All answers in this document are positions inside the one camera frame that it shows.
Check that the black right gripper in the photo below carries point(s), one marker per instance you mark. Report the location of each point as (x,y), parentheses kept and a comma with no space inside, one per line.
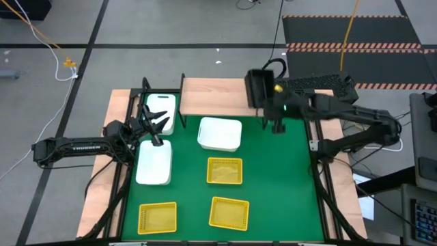
(293,107)

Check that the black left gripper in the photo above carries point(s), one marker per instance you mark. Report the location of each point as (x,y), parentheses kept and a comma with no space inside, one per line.
(140,126)

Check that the white plastic storage basket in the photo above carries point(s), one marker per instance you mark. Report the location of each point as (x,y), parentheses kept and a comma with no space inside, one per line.
(220,133)
(164,102)
(153,165)

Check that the black slotted plastic basket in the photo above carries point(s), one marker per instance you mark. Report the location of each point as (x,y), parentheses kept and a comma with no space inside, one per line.
(257,87)

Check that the yellow slotted plastic basket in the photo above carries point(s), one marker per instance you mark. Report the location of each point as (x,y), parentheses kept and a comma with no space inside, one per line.
(224,171)
(157,218)
(228,213)

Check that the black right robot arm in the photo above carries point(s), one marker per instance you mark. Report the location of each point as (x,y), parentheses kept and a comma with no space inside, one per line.
(362,112)

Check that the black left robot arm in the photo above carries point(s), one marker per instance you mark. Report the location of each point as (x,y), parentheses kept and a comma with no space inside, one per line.
(78,148)

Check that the yellow tape tag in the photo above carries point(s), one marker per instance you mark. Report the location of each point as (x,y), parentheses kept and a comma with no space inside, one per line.
(279,89)

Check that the black perforated metal case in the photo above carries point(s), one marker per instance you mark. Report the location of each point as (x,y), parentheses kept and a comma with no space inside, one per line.
(324,82)

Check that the green table mat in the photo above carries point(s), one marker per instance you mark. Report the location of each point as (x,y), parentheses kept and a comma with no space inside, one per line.
(273,188)

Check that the black hazard-striped floor mat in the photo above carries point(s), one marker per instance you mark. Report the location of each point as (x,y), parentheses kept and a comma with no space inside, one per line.
(324,30)
(382,65)

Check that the white paper sheet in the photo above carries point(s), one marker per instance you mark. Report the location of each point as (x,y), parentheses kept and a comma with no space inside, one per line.
(365,205)

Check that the grey equipment cabinet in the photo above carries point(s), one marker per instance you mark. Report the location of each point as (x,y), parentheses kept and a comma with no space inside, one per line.
(423,143)

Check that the grey floor object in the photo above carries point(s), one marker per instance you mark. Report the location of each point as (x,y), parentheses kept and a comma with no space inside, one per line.
(8,74)

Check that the black box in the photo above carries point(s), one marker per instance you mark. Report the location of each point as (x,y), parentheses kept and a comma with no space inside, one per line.
(24,8)

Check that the silver metal bracket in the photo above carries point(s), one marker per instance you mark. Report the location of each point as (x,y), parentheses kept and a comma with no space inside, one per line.
(313,145)

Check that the wooden shelf with black frame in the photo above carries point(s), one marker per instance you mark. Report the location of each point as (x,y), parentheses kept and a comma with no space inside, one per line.
(211,97)

